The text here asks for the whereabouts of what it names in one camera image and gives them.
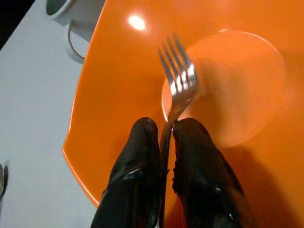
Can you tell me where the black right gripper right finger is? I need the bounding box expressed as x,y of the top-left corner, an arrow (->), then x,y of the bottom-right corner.
171,117 -> 253,228

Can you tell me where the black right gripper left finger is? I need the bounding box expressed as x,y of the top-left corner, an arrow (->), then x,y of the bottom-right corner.
91,116 -> 165,228

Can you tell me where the silver metal fork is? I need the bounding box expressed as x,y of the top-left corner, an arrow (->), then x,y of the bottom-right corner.
157,35 -> 199,179

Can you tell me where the orange plate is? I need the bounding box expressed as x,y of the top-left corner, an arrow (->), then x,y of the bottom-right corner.
62,0 -> 304,228

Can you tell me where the metal spoon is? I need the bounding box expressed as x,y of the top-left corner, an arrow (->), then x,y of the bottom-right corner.
0,158 -> 10,211

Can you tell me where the white mug with dark inside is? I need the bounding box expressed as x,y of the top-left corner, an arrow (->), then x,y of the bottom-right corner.
45,0 -> 108,65

